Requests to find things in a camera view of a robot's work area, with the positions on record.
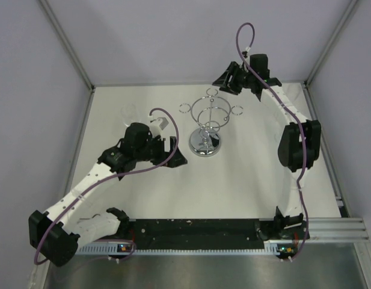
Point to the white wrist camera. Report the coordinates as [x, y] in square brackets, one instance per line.
[245, 54]
[159, 122]

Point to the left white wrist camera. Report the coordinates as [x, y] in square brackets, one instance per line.
[159, 122]

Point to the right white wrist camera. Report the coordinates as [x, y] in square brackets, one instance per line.
[245, 54]

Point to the aluminium frame post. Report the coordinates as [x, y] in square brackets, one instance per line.
[337, 32]
[65, 43]

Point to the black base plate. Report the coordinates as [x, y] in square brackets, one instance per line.
[209, 234]

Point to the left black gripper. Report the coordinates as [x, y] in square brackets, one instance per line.
[177, 159]

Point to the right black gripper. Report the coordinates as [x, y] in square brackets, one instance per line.
[223, 82]

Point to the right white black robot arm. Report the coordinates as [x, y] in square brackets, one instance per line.
[298, 143]

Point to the aluminium frame post left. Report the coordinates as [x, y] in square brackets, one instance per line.
[65, 43]

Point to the aluminium frame post right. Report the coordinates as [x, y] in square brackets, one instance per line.
[337, 32]

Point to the grey slotted cable duct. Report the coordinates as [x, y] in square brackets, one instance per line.
[118, 249]

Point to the chrome wine glass rack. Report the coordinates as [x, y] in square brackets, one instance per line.
[211, 113]

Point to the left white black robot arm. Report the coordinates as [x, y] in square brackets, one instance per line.
[61, 230]

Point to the clear wine glass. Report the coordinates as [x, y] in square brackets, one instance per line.
[129, 114]

